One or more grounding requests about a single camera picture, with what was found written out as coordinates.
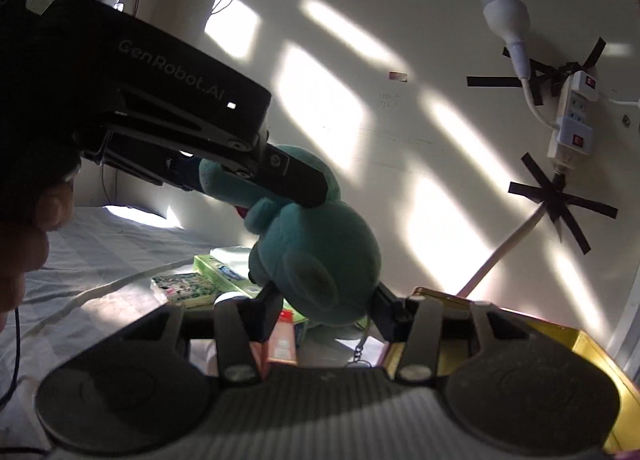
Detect teal plush toy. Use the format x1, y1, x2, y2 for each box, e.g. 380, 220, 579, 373
198, 145, 381, 326

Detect black tape cross lower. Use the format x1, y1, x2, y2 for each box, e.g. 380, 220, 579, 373
509, 152, 618, 255

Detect gold tin box pink outside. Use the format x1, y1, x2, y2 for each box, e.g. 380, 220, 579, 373
377, 287, 640, 459

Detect person's left hand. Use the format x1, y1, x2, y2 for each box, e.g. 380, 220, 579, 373
1, 180, 74, 330

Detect white power cable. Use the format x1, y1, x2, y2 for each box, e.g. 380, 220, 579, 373
456, 204, 549, 299

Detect patterned tissue pack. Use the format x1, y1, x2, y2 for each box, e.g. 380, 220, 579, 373
151, 272, 218, 308

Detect striped grey bed sheet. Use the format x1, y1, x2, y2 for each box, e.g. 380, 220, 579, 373
0, 204, 392, 454

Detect red small box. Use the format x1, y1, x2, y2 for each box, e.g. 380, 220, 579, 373
266, 310, 297, 365

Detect white power strip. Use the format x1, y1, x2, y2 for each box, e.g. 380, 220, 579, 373
547, 70, 599, 168

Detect small wall sticker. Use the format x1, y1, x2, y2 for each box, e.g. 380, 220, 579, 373
388, 71, 408, 83

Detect white plug with bulb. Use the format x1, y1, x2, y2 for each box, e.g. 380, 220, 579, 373
481, 0, 530, 80

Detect black tape strips upper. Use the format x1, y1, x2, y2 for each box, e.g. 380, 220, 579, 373
466, 38, 606, 106

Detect green Crest toothpaste box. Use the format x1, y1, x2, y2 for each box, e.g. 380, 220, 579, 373
193, 253, 309, 325

